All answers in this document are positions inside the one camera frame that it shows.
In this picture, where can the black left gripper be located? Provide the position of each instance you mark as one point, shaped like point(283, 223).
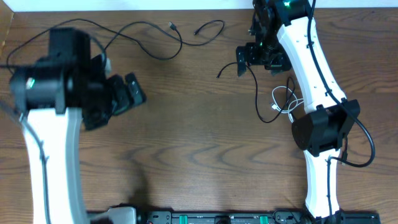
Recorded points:
point(119, 97)

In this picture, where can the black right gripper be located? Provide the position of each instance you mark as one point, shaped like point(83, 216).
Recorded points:
point(281, 63)

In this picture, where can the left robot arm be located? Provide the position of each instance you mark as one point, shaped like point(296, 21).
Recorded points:
point(54, 98)

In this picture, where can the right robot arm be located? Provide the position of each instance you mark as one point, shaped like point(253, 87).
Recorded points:
point(286, 39)

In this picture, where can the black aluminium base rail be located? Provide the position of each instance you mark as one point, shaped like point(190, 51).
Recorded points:
point(242, 217)

